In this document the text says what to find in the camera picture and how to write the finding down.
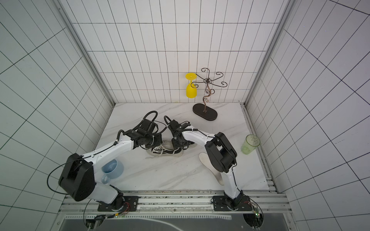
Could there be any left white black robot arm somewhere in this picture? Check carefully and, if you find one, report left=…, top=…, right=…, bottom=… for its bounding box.
left=58, top=119, right=161, bottom=204

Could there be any green transparent plastic cup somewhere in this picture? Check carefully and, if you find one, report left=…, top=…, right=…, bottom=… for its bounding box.
left=241, top=134, right=261, bottom=155

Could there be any light blue ceramic mug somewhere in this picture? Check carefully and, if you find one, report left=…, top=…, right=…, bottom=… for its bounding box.
left=101, top=159, right=124, bottom=184

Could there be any right white insole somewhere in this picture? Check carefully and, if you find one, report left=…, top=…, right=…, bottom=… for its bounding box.
left=198, top=153, right=224, bottom=185

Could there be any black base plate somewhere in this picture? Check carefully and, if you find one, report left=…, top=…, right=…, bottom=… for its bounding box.
left=97, top=195, right=139, bottom=213
left=211, top=195, right=253, bottom=212

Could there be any black white sneaker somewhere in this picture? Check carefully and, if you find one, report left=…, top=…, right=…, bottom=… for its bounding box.
left=185, top=141, right=197, bottom=149
left=146, top=140, right=184, bottom=158

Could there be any black metal glass rack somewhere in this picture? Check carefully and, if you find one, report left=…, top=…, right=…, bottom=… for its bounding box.
left=193, top=67, right=228, bottom=121

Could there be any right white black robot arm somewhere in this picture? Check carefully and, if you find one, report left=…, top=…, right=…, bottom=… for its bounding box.
left=168, top=120, right=243, bottom=206

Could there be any aluminium rail frame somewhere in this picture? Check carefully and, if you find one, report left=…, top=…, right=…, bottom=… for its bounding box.
left=59, top=180, right=292, bottom=219

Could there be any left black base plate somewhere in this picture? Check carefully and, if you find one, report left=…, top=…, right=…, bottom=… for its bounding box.
left=97, top=195, right=139, bottom=213

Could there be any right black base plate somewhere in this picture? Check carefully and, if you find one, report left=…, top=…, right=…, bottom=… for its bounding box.
left=211, top=195, right=253, bottom=212

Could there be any yellow plastic wine glass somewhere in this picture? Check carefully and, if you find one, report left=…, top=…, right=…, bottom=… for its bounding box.
left=186, top=73, right=197, bottom=99

